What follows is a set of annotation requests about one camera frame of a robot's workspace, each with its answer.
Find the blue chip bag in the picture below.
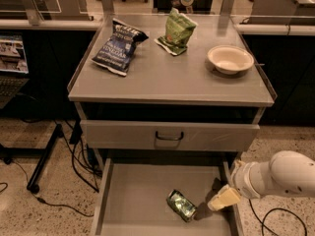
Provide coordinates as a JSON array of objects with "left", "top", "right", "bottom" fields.
[{"left": 92, "top": 19, "right": 149, "bottom": 77}]

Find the open middle drawer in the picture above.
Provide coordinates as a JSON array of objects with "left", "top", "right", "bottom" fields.
[{"left": 91, "top": 158, "right": 244, "bottom": 236}]

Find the closed top drawer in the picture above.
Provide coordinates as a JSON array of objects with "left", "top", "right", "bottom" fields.
[{"left": 81, "top": 120, "right": 259, "bottom": 152}]

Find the black floor cables left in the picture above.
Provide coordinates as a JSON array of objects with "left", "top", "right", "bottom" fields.
[{"left": 0, "top": 118, "right": 103, "bottom": 218}]

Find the grey drawer cabinet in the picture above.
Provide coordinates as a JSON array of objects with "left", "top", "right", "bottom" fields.
[{"left": 66, "top": 13, "right": 277, "bottom": 236}]

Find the white bowl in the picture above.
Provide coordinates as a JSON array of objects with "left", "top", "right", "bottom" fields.
[{"left": 208, "top": 45, "right": 254, "bottom": 75}]

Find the black drawer handle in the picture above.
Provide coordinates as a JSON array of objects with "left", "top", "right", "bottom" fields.
[{"left": 155, "top": 131, "right": 184, "bottom": 141}]

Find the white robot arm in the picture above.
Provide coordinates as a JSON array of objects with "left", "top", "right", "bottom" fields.
[{"left": 208, "top": 150, "right": 315, "bottom": 211}]

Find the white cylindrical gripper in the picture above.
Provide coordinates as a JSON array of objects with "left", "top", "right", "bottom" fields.
[{"left": 208, "top": 159, "right": 262, "bottom": 211}]

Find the green chip bag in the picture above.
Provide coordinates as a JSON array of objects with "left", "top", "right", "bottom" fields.
[{"left": 155, "top": 8, "right": 198, "bottom": 56}]

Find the green soda can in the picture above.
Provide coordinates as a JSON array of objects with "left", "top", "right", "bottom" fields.
[{"left": 166, "top": 190, "right": 197, "bottom": 222}]

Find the black floor cable right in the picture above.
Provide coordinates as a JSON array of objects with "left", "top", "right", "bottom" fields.
[{"left": 248, "top": 197, "right": 308, "bottom": 236}]

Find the black stand leg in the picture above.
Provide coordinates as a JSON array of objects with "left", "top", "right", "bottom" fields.
[{"left": 0, "top": 124, "right": 63, "bottom": 194}]

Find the laptop computer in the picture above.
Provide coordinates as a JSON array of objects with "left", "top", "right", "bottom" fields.
[{"left": 0, "top": 31, "right": 30, "bottom": 109}]

